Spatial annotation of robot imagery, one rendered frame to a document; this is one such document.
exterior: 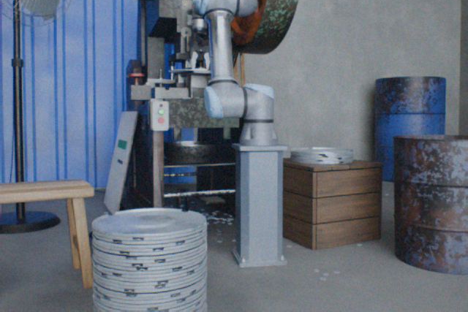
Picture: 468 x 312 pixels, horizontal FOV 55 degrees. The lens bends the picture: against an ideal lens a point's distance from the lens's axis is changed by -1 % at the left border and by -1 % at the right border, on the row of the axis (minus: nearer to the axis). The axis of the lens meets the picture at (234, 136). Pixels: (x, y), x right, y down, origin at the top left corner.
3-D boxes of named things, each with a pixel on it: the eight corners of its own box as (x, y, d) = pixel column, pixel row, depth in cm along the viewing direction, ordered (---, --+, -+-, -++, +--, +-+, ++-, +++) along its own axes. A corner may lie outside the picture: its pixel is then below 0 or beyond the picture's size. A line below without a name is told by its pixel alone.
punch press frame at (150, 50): (243, 193, 237) (243, -69, 230) (161, 199, 221) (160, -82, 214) (197, 174, 310) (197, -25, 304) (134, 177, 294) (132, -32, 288)
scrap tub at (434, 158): (531, 267, 166) (536, 138, 164) (447, 283, 150) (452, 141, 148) (442, 239, 205) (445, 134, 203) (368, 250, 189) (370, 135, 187)
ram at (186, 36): (210, 52, 240) (210, -4, 238) (182, 51, 234) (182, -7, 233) (199, 57, 256) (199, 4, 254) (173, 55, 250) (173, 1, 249)
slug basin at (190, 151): (229, 163, 242) (229, 144, 241) (167, 165, 229) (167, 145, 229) (209, 157, 273) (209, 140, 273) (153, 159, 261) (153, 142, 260)
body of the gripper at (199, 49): (203, 55, 236) (203, 31, 235) (208, 52, 228) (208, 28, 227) (189, 54, 233) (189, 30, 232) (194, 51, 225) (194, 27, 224)
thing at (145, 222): (227, 218, 122) (227, 215, 122) (154, 244, 98) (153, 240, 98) (147, 207, 138) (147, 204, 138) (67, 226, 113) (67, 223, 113)
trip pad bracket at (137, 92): (151, 124, 216) (151, 82, 216) (131, 124, 213) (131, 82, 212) (149, 123, 222) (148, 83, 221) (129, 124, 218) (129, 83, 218)
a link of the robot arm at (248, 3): (268, -13, 179) (238, -5, 226) (240, -14, 177) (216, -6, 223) (265, 17, 182) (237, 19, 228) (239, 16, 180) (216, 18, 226)
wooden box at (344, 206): (381, 239, 205) (382, 162, 204) (312, 250, 189) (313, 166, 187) (327, 221, 241) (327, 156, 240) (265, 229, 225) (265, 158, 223)
